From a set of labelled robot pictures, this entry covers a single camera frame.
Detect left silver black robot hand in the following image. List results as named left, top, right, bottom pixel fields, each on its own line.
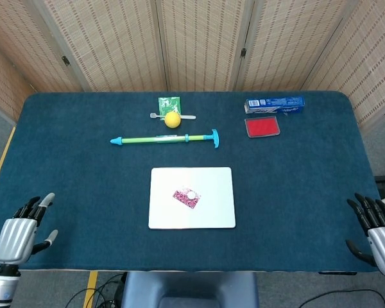
left=0, top=192, right=58, bottom=266

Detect pink patterned packet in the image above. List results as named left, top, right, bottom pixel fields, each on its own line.
left=172, top=185, right=202, bottom=210

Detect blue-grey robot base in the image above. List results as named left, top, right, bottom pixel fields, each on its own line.
left=120, top=271, right=260, bottom=308

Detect teal tablecloth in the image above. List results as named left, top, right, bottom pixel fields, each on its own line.
left=0, top=91, right=384, bottom=273

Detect green and blue water pump toy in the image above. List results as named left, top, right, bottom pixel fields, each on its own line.
left=110, top=128, right=221, bottom=150

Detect red ink pad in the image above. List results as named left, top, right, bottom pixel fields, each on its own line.
left=244, top=115, right=281, bottom=139

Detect blue toothpaste box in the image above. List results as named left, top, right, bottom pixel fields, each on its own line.
left=244, top=95, right=306, bottom=115

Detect white grey toothbrush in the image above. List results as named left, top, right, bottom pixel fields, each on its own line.
left=150, top=112, right=197, bottom=120

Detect white rectangular board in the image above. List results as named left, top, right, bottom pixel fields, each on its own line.
left=148, top=166, right=237, bottom=230

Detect yellow ball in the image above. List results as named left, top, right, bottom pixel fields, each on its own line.
left=164, top=111, right=182, bottom=129

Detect green packet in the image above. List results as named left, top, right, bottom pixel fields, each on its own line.
left=158, top=96, right=182, bottom=120

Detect woven folding screen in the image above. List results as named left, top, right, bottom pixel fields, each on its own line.
left=0, top=0, right=385, bottom=129

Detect black cable on floor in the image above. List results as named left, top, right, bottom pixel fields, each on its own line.
left=266, top=288, right=385, bottom=308

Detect black floor cables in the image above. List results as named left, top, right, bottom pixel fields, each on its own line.
left=65, top=272, right=129, bottom=308

